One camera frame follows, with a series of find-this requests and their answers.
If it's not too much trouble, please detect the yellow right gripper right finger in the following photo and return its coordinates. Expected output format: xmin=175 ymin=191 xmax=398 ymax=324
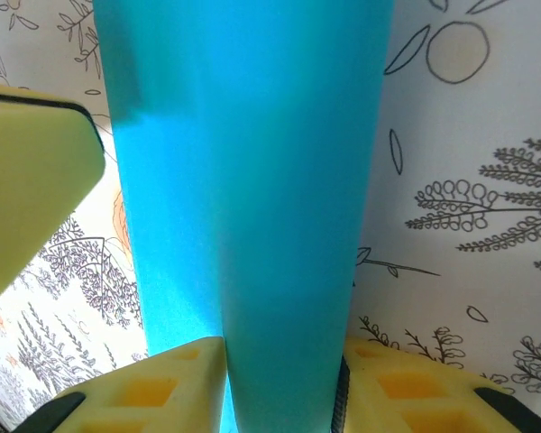
xmin=328 ymin=337 xmax=541 ymax=433

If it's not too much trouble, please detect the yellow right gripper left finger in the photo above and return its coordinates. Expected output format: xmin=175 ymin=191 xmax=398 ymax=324
xmin=24 ymin=336 xmax=229 ymax=433

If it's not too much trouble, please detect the blue square paper sheet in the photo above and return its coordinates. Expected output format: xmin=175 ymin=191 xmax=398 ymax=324
xmin=92 ymin=0 xmax=396 ymax=433

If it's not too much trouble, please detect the floral patterned table cover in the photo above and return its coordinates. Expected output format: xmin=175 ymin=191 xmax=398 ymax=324
xmin=0 ymin=0 xmax=541 ymax=433

